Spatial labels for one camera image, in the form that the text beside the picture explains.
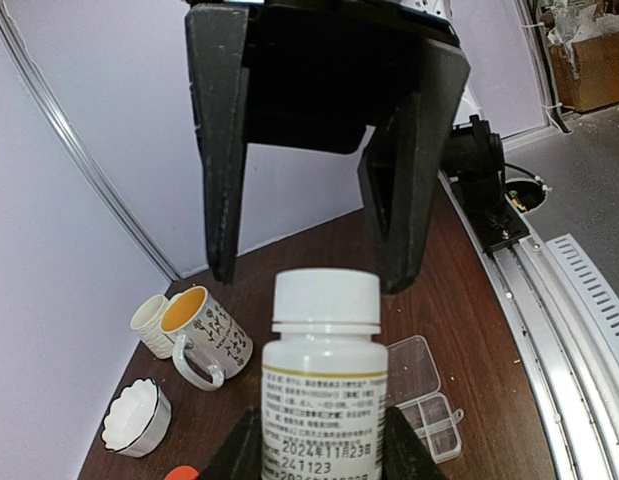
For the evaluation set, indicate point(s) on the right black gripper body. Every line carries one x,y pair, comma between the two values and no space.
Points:
321,72

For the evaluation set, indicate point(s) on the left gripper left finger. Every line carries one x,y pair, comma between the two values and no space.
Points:
240,455

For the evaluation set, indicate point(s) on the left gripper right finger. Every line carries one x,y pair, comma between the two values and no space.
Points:
404,455

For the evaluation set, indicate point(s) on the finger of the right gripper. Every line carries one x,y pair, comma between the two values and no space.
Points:
398,169
215,40

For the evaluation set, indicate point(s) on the orange pill bottle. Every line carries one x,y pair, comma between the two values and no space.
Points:
183,472

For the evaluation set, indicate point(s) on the clear plastic pill organizer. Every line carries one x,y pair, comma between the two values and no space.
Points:
414,387

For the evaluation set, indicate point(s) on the small white bottle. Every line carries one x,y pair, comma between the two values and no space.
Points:
324,380

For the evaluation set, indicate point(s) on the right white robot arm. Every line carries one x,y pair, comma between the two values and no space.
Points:
474,156

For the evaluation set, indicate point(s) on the white scalloped bowl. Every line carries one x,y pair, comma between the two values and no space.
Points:
137,420

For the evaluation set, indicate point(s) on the floral mug yellow inside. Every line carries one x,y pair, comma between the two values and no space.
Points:
209,346

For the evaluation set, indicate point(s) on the cream ribbed mug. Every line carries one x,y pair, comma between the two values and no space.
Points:
146,323

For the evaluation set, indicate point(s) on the cardboard box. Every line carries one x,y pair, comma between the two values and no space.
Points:
589,80

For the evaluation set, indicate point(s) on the right aluminium frame post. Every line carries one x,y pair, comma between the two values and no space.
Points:
49,106

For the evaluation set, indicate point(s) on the front aluminium rail base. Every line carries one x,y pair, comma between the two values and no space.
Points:
572,371

